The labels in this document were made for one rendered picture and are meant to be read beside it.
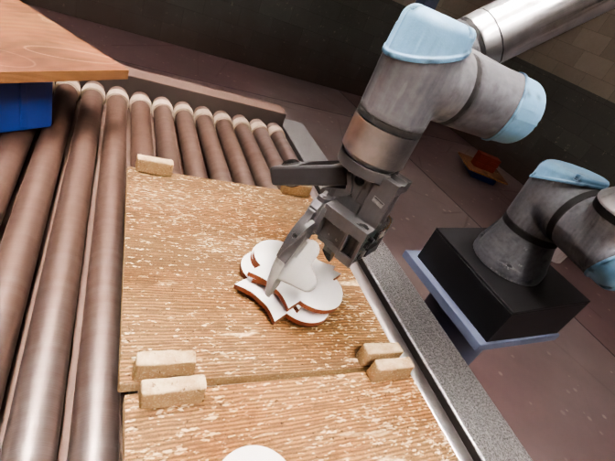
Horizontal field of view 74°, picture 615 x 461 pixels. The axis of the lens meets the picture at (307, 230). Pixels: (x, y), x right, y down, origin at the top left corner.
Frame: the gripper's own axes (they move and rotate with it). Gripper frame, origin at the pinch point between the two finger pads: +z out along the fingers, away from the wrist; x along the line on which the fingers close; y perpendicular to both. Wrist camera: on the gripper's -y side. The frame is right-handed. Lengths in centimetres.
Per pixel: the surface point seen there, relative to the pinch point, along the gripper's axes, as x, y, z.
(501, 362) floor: 167, 57, 97
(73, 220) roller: -16.8, -26.5, 4.8
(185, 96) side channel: 28, -61, 4
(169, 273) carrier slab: -12.9, -10.6, 3.1
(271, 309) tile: -7.0, 2.0, 1.4
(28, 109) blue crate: -12, -51, 1
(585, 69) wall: 553, -23, -46
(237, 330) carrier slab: -11.7, 1.2, 3.1
